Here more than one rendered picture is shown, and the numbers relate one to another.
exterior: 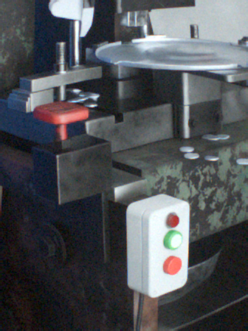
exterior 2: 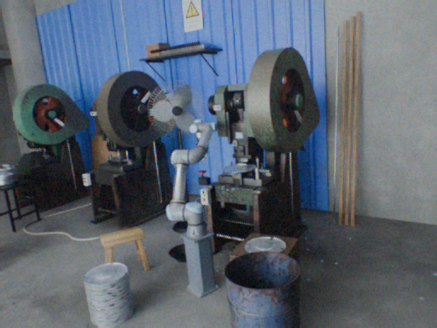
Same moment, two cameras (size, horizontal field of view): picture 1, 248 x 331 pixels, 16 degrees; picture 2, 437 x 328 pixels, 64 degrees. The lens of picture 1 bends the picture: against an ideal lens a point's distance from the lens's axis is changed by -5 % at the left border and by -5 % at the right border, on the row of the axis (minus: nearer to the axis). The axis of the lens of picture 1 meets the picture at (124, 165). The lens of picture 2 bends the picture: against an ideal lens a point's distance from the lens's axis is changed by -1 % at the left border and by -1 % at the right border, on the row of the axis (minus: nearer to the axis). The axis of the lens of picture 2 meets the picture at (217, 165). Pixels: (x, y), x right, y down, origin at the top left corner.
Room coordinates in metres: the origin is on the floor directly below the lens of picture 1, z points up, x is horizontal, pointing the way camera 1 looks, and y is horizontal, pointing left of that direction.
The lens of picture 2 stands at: (0.60, -2.98, 1.48)
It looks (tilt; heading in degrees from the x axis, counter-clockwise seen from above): 12 degrees down; 76
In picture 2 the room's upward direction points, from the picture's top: 5 degrees counter-clockwise
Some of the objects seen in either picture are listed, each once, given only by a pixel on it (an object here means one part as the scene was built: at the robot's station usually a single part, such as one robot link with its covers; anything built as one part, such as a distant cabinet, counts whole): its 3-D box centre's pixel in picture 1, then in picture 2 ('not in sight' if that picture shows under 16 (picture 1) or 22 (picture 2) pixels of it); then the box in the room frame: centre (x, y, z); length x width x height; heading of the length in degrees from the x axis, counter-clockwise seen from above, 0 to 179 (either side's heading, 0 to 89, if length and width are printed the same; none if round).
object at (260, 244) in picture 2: not in sight; (265, 245); (1.44, -0.77, 0.35); 0.29 x 0.29 x 0.01
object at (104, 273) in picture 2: not in sight; (105, 273); (0.33, -0.64, 0.32); 0.29 x 0.29 x 0.01
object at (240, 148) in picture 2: not in sight; (241, 137); (1.57, -0.05, 1.04); 0.17 x 0.15 x 0.30; 40
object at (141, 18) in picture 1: (135, 15); not in sight; (1.59, -0.03, 0.84); 0.05 x 0.03 x 0.04; 130
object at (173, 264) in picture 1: (172, 265); not in sight; (1.17, -0.07, 0.54); 0.03 x 0.01 x 0.03; 130
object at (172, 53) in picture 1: (181, 52); (239, 167); (1.50, -0.10, 0.78); 0.29 x 0.29 x 0.01
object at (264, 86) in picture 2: not in sight; (282, 100); (1.89, -0.21, 1.33); 1.03 x 0.28 x 0.82; 40
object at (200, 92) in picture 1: (202, 94); (236, 177); (1.46, -0.13, 0.72); 0.25 x 0.14 x 0.14; 40
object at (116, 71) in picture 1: (134, 57); not in sight; (1.59, -0.02, 0.76); 0.15 x 0.09 x 0.05; 130
